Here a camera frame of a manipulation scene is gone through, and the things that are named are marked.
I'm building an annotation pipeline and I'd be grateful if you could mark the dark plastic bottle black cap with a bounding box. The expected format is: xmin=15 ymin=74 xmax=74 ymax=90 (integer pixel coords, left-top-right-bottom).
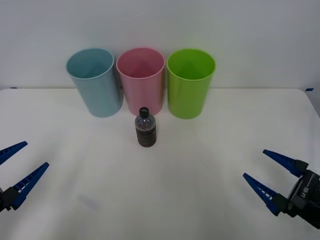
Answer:
xmin=134 ymin=106 xmax=158 ymax=148

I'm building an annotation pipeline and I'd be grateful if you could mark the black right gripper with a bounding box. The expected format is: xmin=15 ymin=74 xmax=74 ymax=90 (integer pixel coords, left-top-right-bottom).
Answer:
xmin=242 ymin=149 xmax=320 ymax=230

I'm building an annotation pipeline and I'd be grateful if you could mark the pink plastic bin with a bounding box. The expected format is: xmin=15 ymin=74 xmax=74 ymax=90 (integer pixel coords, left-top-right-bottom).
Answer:
xmin=115 ymin=47 xmax=166 ymax=118

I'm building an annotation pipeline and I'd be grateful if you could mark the pale blue plastic bin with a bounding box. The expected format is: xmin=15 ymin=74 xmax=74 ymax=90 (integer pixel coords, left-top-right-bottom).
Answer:
xmin=65 ymin=47 xmax=124 ymax=118

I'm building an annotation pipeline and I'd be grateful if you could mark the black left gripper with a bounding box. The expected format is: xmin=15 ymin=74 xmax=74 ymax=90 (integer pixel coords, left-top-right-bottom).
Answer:
xmin=0 ymin=141 xmax=50 ymax=213

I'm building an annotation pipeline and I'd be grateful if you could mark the green plastic bin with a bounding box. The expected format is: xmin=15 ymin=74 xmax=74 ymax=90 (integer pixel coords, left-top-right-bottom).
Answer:
xmin=166 ymin=48 xmax=217 ymax=120

